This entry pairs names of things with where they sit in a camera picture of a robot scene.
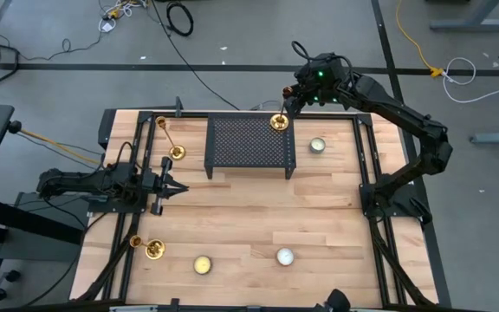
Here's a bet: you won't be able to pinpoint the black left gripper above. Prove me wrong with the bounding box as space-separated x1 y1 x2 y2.
140 156 190 217

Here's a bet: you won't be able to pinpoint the blue grey patterned candle tin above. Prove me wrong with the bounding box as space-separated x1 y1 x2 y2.
308 136 327 154

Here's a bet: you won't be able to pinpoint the short gold candlestick holder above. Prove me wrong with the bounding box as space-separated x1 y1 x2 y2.
128 235 166 261

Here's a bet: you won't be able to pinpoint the tall gold candlestick holder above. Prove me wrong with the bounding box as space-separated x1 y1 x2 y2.
154 115 187 161
269 85 295 132

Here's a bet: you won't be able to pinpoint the long black floor cable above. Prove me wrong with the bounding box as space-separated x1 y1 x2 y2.
150 0 241 111

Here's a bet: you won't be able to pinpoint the thin yellow cable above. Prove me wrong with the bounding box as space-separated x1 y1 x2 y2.
18 127 103 166

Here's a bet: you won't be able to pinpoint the striped tin yellow candle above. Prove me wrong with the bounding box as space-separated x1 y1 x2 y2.
192 255 213 276

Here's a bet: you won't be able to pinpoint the yellow extension cord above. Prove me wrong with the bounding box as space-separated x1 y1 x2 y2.
395 0 444 79

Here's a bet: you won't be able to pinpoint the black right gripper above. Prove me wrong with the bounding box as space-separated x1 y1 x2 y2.
284 52 353 119

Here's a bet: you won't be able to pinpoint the white floor cable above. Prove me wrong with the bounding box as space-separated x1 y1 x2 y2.
442 56 499 104

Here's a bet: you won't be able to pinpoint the black aluminium table frame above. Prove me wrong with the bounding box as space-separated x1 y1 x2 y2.
69 97 453 312

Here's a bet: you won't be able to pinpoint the coiled black cable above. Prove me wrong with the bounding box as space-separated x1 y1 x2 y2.
165 1 195 37

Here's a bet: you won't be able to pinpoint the white cables with power strip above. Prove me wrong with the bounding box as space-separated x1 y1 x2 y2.
98 0 146 34

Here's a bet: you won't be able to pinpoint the grey cart base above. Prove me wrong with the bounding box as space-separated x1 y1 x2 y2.
0 192 90 262

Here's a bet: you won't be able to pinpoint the black perforated metal shelf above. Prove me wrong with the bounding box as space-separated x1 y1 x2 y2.
204 113 297 181

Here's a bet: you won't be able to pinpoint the black desk beam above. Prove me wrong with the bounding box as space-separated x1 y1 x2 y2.
0 194 84 246

